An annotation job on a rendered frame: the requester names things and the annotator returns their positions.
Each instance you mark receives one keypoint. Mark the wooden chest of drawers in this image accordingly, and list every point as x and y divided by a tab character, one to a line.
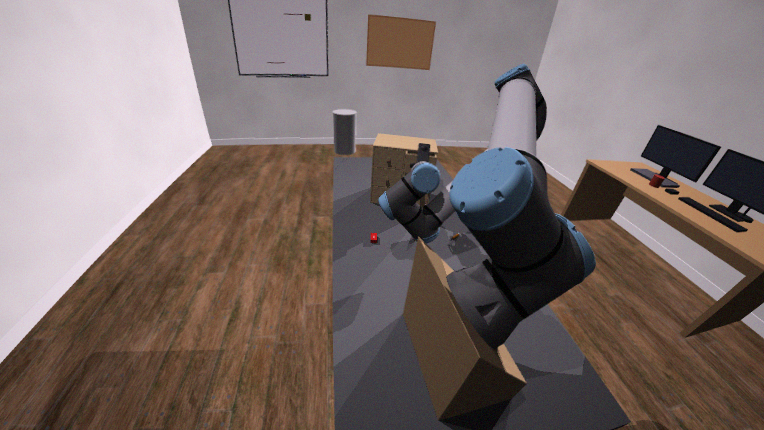
399	142

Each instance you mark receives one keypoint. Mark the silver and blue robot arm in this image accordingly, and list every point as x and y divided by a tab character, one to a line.
535	255

